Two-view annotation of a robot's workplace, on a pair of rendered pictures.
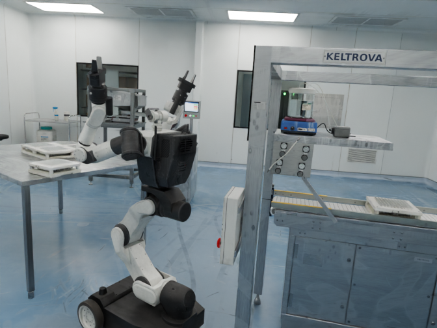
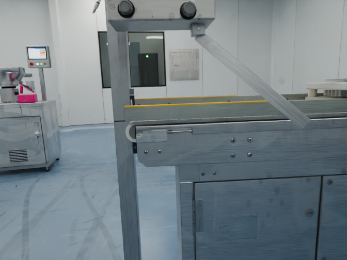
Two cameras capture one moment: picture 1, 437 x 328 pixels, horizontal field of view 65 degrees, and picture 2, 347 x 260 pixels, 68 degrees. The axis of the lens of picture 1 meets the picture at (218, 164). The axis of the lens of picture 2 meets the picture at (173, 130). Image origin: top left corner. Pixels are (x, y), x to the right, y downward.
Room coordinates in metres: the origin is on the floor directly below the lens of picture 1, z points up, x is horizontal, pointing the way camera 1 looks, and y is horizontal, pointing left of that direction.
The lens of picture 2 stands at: (1.34, -0.28, 0.91)
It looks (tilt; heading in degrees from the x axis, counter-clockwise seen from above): 10 degrees down; 345
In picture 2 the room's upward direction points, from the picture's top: 2 degrees counter-clockwise
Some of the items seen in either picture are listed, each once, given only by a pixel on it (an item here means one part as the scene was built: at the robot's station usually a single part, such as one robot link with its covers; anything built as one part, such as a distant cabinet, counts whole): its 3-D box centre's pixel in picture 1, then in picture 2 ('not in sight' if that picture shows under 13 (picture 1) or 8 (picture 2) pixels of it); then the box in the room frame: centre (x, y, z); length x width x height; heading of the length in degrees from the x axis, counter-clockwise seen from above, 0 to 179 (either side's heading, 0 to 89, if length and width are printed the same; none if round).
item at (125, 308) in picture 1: (151, 297); not in sight; (1.93, 0.37, 0.19); 0.64 x 0.52 x 0.33; 57
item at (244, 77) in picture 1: (269, 101); (133, 60); (7.02, -0.95, 1.43); 1.38 x 0.01 x 1.16; 86
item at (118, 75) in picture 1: (107, 91); not in sight; (7.24, 2.41, 1.43); 1.32 x 0.01 x 1.11; 86
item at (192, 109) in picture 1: (190, 123); (40, 73); (4.69, 0.41, 1.07); 0.23 x 0.10 x 0.62; 86
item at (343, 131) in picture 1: (339, 131); not in sight; (1.94, -0.68, 1.30); 0.12 x 0.07 x 0.06; 78
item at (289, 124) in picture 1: (298, 125); not in sight; (2.00, -0.46, 1.31); 0.21 x 0.20 x 0.09; 168
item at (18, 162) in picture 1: (46, 157); not in sight; (2.97, 1.53, 0.83); 1.50 x 1.10 x 0.04; 55
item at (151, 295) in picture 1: (155, 286); not in sight; (1.91, 0.35, 0.28); 0.21 x 0.20 x 0.13; 57
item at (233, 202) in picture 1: (233, 224); not in sight; (1.25, -0.07, 0.97); 0.17 x 0.06 x 0.26; 168
